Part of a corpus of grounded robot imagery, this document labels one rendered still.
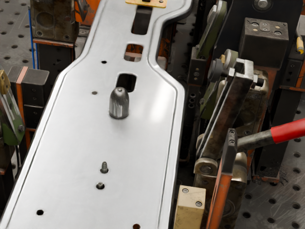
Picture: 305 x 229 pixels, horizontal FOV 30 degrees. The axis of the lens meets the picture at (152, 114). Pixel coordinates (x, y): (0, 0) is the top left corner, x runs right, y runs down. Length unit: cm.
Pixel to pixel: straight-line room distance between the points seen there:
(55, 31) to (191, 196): 55
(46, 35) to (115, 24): 15
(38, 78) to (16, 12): 72
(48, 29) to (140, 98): 30
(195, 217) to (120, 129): 23
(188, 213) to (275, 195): 54
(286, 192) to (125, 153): 50
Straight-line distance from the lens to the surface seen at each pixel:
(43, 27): 117
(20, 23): 165
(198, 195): 72
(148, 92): 95
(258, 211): 120
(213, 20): 101
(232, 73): 68
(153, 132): 88
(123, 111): 89
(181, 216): 73
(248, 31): 92
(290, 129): 73
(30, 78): 99
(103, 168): 82
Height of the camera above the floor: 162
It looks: 43 degrees down
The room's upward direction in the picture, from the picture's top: 6 degrees clockwise
